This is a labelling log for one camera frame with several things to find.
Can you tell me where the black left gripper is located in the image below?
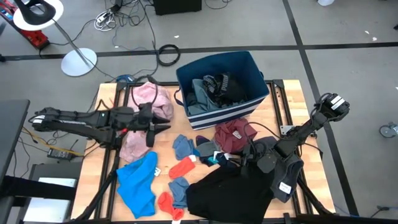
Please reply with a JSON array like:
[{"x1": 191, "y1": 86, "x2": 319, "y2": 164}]
[{"x1": 133, "y1": 102, "x2": 172, "y2": 135}]

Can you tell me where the pink garment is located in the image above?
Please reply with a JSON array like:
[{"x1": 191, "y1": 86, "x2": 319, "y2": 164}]
[{"x1": 119, "y1": 81, "x2": 175, "y2": 163}]

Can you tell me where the slate blue sock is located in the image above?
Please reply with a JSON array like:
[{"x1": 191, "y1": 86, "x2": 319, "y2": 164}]
[
  {"x1": 168, "y1": 176, "x2": 190, "y2": 209},
  {"x1": 172, "y1": 134, "x2": 196, "y2": 161}
]

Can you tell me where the maroon garment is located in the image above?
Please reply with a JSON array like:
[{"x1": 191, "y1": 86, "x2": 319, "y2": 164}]
[{"x1": 213, "y1": 118, "x2": 258, "y2": 154}]

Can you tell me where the navy garment teal trim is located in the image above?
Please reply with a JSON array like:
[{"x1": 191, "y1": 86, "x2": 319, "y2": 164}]
[{"x1": 198, "y1": 151, "x2": 241, "y2": 168}]

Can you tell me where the dark purple sock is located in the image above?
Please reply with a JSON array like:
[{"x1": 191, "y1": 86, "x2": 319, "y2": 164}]
[{"x1": 195, "y1": 135, "x2": 211, "y2": 147}]

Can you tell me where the orange sock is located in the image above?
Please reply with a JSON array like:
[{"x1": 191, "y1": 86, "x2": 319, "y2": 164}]
[
  {"x1": 169, "y1": 154, "x2": 197, "y2": 180},
  {"x1": 157, "y1": 191, "x2": 185, "y2": 222}
]

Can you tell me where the bright blue shirt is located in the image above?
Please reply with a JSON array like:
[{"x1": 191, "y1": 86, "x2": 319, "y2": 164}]
[{"x1": 116, "y1": 151, "x2": 161, "y2": 220}]

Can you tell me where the dark grey garment white tag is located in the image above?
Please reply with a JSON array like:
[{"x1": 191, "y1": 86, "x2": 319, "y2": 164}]
[{"x1": 248, "y1": 136, "x2": 305, "y2": 203}]

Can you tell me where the teal-grey garment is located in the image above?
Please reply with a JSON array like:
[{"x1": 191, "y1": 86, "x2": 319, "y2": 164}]
[{"x1": 186, "y1": 78, "x2": 218, "y2": 116}]

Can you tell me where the navy white-striped fabric bin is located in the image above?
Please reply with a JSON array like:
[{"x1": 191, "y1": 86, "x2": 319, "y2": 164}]
[{"x1": 175, "y1": 50, "x2": 271, "y2": 131}]

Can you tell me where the black power adapter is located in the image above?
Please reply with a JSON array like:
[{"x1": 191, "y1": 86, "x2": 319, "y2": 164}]
[{"x1": 47, "y1": 148, "x2": 75, "y2": 162}]

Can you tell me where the black box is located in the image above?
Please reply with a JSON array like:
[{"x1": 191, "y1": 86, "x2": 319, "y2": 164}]
[{"x1": 153, "y1": 0, "x2": 202, "y2": 16}]

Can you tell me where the white power strip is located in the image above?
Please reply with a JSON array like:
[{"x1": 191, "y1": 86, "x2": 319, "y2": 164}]
[{"x1": 95, "y1": 11, "x2": 116, "y2": 32}]

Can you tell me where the grey caster wheel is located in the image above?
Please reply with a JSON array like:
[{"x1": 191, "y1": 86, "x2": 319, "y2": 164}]
[{"x1": 379, "y1": 122, "x2": 398, "y2": 139}]

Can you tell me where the grey cabinet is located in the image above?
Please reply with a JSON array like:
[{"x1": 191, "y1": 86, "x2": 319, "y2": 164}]
[{"x1": 18, "y1": 161, "x2": 82, "y2": 224}]

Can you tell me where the black desk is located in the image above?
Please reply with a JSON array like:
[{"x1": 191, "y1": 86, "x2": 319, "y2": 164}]
[{"x1": 0, "y1": 99, "x2": 30, "y2": 187}]

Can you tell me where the red toolbox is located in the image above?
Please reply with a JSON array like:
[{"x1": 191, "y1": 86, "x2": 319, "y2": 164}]
[{"x1": 0, "y1": 0, "x2": 50, "y2": 50}]

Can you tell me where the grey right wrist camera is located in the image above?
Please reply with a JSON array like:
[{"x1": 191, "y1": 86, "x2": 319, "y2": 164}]
[{"x1": 257, "y1": 152, "x2": 277, "y2": 174}]

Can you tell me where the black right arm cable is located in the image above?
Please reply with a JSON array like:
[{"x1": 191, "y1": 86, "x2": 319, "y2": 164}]
[{"x1": 243, "y1": 121, "x2": 280, "y2": 150}]

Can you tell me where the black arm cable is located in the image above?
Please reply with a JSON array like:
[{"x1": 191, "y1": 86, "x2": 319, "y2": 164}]
[
  {"x1": 131, "y1": 81, "x2": 159, "y2": 108},
  {"x1": 243, "y1": 121, "x2": 280, "y2": 150}
]

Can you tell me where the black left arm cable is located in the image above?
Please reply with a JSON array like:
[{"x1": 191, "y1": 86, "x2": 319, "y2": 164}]
[{"x1": 131, "y1": 81, "x2": 159, "y2": 108}]

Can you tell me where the grey metal bracket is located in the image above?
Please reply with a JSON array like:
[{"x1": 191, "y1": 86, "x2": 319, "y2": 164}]
[{"x1": 279, "y1": 124, "x2": 295, "y2": 136}]

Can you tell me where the blue cable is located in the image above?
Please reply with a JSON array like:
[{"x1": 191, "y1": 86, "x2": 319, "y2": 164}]
[{"x1": 117, "y1": 73, "x2": 135, "y2": 83}]

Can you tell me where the coiled black cable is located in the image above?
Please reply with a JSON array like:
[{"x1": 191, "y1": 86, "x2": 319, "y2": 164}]
[{"x1": 157, "y1": 44, "x2": 181, "y2": 67}]

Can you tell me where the white ring floor lamp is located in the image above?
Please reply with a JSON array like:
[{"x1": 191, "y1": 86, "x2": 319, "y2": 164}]
[{"x1": 12, "y1": 0, "x2": 98, "y2": 77}]

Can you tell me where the black floor cable tangle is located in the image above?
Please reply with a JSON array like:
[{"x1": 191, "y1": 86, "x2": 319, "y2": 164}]
[{"x1": 93, "y1": 0, "x2": 162, "y2": 52}]

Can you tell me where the yellow cable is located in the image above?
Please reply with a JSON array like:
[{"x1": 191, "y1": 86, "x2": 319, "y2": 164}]
[{"x1": 21, "y1": 126, "x2": 85, "y2": 156}]

